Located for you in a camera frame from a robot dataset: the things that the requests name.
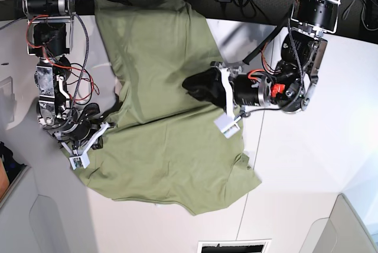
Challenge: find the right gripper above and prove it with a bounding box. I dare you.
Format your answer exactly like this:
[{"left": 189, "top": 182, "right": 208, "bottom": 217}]
[{"left": 53, "top": 103, "right": 115, "bottom": 155}]

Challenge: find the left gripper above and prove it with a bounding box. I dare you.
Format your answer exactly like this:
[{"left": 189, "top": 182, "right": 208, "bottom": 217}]
[{"left": 182, "top": 61, "right": 279, "bottom": 119}]

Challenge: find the green t-shirt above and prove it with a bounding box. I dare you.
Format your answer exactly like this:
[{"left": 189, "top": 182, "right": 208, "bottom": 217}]
[{"left": 75, "top": 0, "right": 260, "bottom": 215}]

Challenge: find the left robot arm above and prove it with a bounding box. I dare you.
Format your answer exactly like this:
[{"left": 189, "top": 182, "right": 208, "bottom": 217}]
[{"left": 182, "top": 0, "right": 341, "bottom": 122}]

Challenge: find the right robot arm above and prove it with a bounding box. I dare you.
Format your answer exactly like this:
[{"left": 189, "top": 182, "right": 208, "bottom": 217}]
[{"left": 23, "top": 0, "right": 106, "bottom": 158}]

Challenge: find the white table vent grille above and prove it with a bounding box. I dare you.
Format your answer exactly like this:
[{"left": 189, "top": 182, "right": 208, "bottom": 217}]
[{"left": 197, "top": 239, "right": 272, "bottom": 253}]

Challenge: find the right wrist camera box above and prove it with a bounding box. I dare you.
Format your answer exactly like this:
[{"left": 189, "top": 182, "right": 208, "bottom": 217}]
[{"left": 69, "top": 153, "right": 90, "bottom": 170}]

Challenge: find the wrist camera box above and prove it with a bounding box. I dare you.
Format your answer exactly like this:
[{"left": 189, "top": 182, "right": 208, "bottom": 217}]
[
  {"left": 214, "top": 113, "right": 241, "bottom": 139},
  {"left": 69, "top": 153, "right": 90, "bottom": 170}
]

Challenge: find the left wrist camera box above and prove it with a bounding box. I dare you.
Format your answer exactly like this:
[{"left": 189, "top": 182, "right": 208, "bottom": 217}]
[{"left": 214, "top": 113, "right": 241, "bottom": 139}]

